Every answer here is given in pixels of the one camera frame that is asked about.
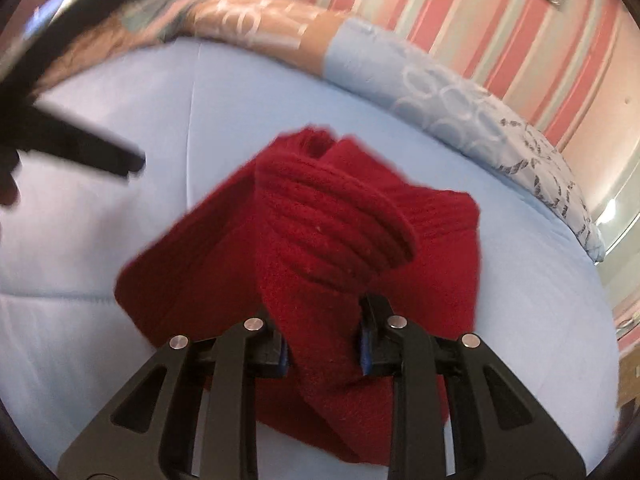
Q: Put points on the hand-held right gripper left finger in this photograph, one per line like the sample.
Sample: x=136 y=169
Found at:
x=270 y=350

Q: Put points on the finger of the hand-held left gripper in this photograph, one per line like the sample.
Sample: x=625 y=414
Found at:
x=95 y=147

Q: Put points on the wooden furniture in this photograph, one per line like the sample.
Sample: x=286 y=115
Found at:
x=629 y=377

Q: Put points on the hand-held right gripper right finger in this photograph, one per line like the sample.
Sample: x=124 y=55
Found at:
x=372 y=345

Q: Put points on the red knit sweater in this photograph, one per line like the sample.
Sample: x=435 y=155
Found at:
x=310 y=240

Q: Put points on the light blue quilted blanket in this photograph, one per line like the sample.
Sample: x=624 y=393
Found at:
x=125 y=240

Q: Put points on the brown bed sheet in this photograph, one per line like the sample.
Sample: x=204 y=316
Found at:
x=80 y=57

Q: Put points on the white window frame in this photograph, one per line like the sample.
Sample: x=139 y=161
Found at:
x=617 y=210

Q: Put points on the striped green and pink pillow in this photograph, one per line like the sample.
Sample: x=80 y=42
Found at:
x=150 y=15

